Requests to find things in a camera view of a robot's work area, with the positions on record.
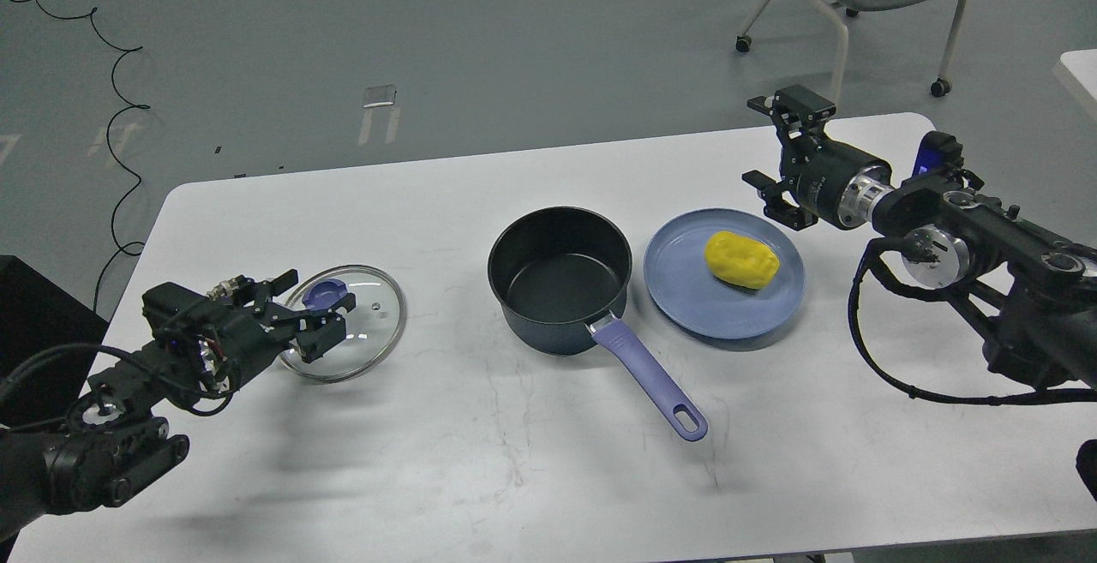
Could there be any white table corner right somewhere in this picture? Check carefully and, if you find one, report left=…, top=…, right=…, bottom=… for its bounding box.
left=1052, top=48, right=1097, bottom=122

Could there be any black floor cable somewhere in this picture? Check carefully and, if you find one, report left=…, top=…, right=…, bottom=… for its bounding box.
left=0, top=0, right=177, bottom=311

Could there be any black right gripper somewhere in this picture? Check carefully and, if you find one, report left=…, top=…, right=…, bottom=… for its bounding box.
left=743, top=85, right=894, bottom=230

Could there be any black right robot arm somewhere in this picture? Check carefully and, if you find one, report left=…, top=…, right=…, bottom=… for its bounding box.
left=743, top=85, right=1096, bottom=406

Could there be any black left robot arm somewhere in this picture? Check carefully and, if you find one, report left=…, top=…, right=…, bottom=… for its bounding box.
left=1, top=269, right=357, bottom=541

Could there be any dark blue pot purple handle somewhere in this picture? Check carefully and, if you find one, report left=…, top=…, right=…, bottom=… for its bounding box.
left=487, top=207, right=708, bottom=441

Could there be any silver floor plate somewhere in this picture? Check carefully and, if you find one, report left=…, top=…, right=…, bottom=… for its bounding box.
left=362, top=85, right=399, bottom=110

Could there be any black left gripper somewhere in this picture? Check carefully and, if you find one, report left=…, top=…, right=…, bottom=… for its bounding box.
left=202, top=269, right=357, bottom=392

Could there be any blue plate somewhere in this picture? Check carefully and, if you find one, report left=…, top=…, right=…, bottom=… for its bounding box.
left=644, top=209, right=806, bottom=341

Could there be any glass lid purple knob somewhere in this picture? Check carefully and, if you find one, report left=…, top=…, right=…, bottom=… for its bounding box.
left=278, top=264, right=406, bottom=384

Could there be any black box at left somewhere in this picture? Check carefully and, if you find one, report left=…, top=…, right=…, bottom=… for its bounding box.
left=1, top=255, right=108, bottom=427

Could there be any yellow potato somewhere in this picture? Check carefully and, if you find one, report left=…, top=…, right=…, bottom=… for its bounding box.
left=703, top=230, right=782, bottom=290

